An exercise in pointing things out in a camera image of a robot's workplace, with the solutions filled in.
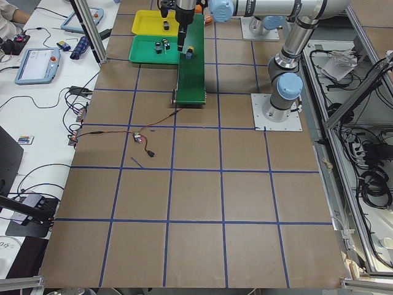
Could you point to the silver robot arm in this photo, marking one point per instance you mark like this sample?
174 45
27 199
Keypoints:
305 14
282 69

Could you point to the small motor controller board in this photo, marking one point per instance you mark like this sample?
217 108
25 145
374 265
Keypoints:
137 137

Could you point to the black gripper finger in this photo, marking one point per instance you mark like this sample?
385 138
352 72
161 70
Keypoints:
181 36

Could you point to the orange cylinder with white print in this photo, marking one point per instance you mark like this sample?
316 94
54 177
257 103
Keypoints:
207 19

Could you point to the green push button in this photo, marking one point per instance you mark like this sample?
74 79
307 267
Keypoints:
158 48
166 43

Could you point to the black power adapter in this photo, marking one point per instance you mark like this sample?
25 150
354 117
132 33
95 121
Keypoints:
80 90

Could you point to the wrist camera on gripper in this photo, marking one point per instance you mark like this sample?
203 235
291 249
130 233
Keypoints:
165 6

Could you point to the yellow plastic tray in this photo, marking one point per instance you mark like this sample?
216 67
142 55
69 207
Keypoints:
150 22

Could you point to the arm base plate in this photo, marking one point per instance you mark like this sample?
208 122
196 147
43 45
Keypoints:
253 30
267 118

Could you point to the teach pendant near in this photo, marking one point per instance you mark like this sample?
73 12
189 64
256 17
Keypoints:
38 66

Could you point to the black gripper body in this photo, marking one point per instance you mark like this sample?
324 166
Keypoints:
184 19

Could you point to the green plastic tray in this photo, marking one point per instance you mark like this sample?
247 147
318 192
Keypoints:
142 50

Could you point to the green conveyor belt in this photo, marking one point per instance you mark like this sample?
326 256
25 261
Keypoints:
190 88

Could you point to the aluminium frame post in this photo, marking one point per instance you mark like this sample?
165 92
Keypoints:
85 18

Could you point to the yellow push button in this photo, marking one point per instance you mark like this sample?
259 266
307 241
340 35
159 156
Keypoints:
166 25
189 53

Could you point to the blue plaid folded umbrella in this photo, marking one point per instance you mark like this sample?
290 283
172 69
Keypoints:
80 48

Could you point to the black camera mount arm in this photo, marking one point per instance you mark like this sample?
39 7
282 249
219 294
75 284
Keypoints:
33 207

